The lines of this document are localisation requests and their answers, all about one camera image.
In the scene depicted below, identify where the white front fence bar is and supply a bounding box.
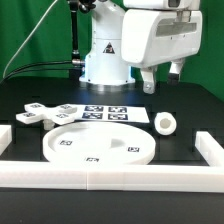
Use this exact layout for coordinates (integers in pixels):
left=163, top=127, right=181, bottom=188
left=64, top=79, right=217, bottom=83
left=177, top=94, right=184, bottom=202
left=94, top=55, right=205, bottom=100
left=0, top=161, right=224, bottom=193

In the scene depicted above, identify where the white round table top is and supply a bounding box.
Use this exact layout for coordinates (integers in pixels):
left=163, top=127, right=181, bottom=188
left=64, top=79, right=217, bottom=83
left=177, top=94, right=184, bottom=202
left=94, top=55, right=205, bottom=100
left=43, top=122, right=156, bottom=166

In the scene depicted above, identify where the white left fence bar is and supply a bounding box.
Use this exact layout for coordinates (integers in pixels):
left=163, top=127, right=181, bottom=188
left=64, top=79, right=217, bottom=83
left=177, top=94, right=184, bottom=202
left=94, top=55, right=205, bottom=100
left=0, top=125, right=12, bottom=155

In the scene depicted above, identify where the white marker sheet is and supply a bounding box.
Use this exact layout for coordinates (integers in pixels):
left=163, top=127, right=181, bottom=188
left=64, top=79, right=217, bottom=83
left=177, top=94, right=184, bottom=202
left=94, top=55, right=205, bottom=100
left=73, top=104, right=150, bottom=123

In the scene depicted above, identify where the white right fence bar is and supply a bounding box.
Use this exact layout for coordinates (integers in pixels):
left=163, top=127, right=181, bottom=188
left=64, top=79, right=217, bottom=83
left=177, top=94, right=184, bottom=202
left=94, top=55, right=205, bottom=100
left=195, top=131, right=224, bottom=168

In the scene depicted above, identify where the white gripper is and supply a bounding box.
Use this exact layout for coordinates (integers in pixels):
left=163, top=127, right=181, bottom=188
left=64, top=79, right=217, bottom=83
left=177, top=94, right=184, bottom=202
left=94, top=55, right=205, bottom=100
left=121, top=9, right=202, bottom=94

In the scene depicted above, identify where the white cross-shaped table base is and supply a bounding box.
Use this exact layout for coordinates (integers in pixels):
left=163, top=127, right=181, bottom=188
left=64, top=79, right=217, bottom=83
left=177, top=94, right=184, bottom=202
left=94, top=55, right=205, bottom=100
left=16, top=103, right=78, bottom=131

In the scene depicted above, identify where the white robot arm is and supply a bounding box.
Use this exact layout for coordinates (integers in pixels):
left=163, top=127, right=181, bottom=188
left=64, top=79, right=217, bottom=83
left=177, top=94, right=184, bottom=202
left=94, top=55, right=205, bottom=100
left=80, top=0, right=202, bottom=94

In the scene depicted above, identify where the white fence bar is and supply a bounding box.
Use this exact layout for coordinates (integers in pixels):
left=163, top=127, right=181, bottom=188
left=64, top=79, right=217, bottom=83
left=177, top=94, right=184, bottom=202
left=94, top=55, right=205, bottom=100
left=0, top=125, right=12, bottom=155
left=195, top=131, right=224, bottom=168
left=0, top=161, right=224, bottom=193

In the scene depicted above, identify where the black cable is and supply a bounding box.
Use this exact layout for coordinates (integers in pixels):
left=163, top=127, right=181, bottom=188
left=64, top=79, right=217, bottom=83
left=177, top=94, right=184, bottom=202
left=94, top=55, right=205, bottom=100
left=0, top=60, right=75, bottom=84

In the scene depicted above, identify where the grey cable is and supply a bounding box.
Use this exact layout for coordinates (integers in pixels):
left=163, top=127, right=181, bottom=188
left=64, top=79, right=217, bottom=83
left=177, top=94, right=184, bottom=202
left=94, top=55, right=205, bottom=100
left=2, top=0, right=60, bottom=80

